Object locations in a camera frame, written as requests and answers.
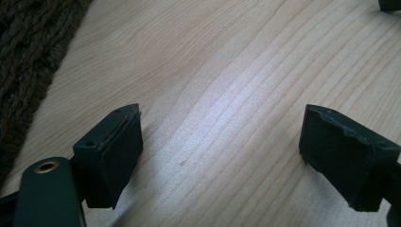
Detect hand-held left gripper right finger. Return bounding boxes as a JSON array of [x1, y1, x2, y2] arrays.
[[298, 103, 401, 213]]

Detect black pants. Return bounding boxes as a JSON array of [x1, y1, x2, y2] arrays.
[[377, 0, 401, 13]]

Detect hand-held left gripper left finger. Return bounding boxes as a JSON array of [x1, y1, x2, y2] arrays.
[[73, 103, 145, 210]]

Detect brown woven basket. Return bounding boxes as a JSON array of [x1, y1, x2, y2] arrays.
[[0, 0, 93, 190]]

